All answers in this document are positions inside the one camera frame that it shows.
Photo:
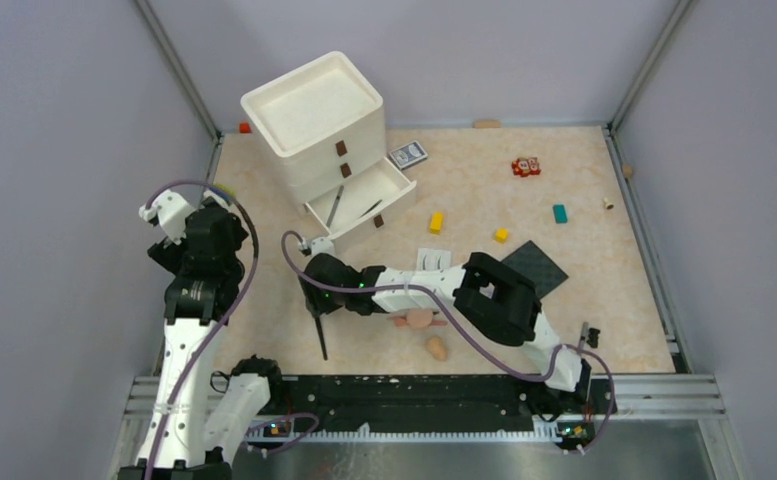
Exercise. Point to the green blue white toy block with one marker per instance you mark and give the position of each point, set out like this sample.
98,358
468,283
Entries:
222,192

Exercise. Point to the yellow rectangular toy block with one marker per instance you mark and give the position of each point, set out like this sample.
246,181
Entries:
436,223

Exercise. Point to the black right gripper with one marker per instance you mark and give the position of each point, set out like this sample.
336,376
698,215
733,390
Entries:
314,302

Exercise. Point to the blue playing card deck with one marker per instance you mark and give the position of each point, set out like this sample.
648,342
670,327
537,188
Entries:
408,155

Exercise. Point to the teal toy block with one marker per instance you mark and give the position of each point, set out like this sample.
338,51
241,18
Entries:
560,214

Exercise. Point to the wooden block at wall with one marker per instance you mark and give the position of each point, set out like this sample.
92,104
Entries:
487,124

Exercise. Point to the white plastic drawer organizer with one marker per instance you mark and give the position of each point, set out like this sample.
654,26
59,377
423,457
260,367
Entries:
323,125

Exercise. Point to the beige makeup sponge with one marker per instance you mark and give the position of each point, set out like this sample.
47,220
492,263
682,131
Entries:
436,347

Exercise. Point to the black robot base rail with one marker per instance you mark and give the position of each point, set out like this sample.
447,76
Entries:
433,403

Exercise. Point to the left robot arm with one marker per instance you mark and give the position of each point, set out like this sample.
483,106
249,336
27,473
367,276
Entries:
187,439

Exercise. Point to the dark green building baseplate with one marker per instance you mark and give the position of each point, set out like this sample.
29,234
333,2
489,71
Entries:
533,263

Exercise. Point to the peach powder puff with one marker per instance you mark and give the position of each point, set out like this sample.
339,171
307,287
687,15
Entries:
419,318

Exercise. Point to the white false eyelash card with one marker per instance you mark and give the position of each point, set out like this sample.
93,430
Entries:
433,259

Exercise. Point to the thin black pencil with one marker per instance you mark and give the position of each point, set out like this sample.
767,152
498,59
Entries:
371,208

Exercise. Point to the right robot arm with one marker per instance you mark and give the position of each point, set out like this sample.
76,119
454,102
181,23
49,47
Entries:
500,303

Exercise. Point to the small yellow cube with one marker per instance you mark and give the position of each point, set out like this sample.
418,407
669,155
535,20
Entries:
501,235

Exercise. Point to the black makeup brush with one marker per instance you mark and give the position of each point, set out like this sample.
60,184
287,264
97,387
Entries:
321,336

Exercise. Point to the silver eyeliner pencil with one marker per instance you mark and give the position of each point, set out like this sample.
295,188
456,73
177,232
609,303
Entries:
334,206

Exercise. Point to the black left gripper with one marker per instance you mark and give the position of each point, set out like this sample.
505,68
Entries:
171,254

